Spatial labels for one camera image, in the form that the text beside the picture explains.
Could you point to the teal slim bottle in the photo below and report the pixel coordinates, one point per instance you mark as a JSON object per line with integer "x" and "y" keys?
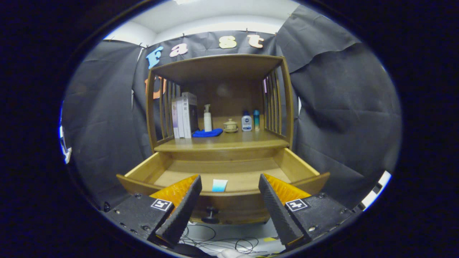
{"x": 256, "y": 122}

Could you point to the wooden drawer with black knob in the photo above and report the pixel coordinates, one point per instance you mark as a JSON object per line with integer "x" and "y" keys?
{"x": 240, "y": 175}

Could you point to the thin white book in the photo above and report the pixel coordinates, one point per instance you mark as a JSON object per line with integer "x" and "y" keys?
{"x": 180, "y": 120}

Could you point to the blue squeeze tube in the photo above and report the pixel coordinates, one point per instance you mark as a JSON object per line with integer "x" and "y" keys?
{"x": 219, "y": 186}

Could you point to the beige lidded teacup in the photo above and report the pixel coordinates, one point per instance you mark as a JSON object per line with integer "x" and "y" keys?
{"x": 230, "y": 126}

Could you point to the white book with dark cover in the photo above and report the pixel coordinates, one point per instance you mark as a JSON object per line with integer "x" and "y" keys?
{"x": 186, "y": 118}

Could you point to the white lotion bottle blue cap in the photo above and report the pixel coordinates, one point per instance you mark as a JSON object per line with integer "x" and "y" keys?
{"x": 246, "y": 124}

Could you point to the blue folded cloth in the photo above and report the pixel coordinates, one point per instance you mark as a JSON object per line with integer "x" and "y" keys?
{"x": 207, "y": 133}

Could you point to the wooden countertop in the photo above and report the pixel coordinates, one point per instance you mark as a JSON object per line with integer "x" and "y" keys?
{"x": 233, "y": 141}

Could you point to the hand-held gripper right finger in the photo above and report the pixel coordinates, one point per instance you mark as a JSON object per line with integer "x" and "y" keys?
{"x": 279, "y": 215}

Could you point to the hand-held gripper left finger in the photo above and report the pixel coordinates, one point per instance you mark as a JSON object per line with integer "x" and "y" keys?
{"x": 181, "y": 215}

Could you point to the lilac book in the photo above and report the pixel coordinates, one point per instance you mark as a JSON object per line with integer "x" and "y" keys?
{"x": 174, "y": 122}

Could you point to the wooden cabinet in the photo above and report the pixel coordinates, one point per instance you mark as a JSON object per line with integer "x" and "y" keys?
{"x": 215, "y": 68}

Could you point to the black backdrop cloth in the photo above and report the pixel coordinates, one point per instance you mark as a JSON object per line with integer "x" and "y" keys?
{"x": 351, "y": 107}

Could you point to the white pump bottle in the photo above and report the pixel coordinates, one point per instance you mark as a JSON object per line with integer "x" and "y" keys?
{"x": 207, "y": 123}

